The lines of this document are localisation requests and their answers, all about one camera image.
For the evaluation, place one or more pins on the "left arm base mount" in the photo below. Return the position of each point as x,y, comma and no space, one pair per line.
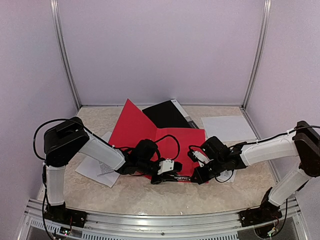
66,216

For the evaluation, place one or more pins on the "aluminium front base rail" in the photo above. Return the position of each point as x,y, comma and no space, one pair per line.
111,226

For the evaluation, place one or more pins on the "blank white paper sheet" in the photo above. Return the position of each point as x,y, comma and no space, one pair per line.
228,128

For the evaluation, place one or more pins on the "aluminium frame post right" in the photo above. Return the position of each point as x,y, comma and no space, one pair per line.
258,53

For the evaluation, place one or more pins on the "black clip file folder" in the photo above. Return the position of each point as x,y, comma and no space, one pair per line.
169,114

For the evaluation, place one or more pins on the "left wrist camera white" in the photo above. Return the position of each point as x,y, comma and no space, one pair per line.
166,165

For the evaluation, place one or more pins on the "aluminium frame post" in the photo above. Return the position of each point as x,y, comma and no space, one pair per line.
258,53
54,5

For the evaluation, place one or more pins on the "red clip file folder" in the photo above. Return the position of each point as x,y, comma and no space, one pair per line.
173,143

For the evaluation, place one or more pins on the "printed paper sheet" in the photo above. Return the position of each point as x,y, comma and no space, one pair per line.
106,170
227,176

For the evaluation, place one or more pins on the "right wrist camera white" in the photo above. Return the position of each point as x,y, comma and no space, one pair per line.
195,154

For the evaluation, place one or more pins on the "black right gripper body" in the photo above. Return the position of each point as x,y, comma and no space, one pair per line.
217,167

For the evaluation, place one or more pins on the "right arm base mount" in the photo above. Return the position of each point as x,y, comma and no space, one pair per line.
259,215

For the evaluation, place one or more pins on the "aluminium frame post left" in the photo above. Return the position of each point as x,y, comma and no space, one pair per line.
54,5

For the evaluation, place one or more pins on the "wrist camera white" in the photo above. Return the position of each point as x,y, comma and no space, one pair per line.
195,154
166,165

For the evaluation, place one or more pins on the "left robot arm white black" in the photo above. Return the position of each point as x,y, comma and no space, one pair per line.
70,137

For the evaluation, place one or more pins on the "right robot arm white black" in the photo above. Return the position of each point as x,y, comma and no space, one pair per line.
300,144

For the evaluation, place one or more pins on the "blank paper sheet left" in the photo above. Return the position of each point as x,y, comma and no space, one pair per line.
95,172

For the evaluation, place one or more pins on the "metal folder clip bottom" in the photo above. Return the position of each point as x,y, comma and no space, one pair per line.
180,178

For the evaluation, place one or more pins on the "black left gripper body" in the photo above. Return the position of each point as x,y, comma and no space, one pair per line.
143,166

